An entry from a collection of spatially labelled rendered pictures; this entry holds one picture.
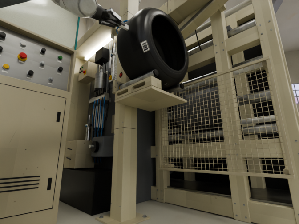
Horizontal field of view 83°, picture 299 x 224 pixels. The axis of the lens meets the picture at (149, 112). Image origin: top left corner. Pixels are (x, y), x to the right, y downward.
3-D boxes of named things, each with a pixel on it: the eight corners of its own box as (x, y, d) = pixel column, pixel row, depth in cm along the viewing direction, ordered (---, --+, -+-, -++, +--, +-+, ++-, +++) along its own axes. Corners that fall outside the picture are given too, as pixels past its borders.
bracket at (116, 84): (111, 93, 120) (112, 81, 123) (150, 105, 148) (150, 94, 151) (114, 92, 118) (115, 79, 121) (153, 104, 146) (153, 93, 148)
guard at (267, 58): (158, 170, 144) (157, 93, 162) (159, 170, 146) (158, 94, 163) (294, 179, 84) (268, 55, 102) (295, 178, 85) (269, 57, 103)
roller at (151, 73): (123, 87, 126) (122, 92, 125) (119, 84, 124) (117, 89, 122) (159, 71, 103) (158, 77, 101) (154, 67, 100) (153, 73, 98)
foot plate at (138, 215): (94, 219, 115) (95, 215, 116) (126, 210, 134) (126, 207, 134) (118, 230, 97) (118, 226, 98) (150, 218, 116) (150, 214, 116)
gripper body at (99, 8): (96, -2, 86) (111, 7, 93) (88, 8, 91) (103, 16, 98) (97, 11, 85) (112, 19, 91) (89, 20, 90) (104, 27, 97)
